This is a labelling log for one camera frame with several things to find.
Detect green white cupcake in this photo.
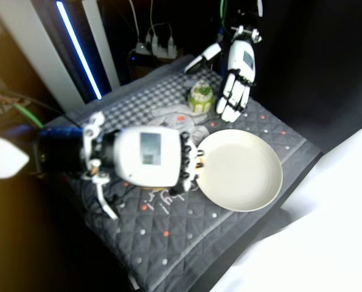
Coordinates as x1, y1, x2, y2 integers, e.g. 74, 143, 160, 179
188, 80, 215, 116

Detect cream round plate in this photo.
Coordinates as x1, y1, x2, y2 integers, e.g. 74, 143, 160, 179
195, 128, 284, 213

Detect grey quilt with bear print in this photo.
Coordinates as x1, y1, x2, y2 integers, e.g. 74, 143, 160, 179
43, 54, 323, 292

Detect white power strip with plugs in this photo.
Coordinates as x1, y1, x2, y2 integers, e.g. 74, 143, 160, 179
134, 30, 178, 60

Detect blue-white light strip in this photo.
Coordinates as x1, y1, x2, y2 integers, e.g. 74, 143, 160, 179
55, 1, 103, 100

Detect white pillar with dark groove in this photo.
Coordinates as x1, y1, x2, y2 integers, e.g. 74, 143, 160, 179
0, 0, 120, 113

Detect white panel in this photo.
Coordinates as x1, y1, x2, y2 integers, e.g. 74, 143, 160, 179
209, 118, 362, 292

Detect green cable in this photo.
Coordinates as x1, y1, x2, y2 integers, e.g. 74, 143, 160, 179
218, 0, 230, 31
13, 102, 45, 129

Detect white power cable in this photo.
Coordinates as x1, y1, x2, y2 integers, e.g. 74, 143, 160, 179
128, 0, 141, 46
145, 0, 174, 43

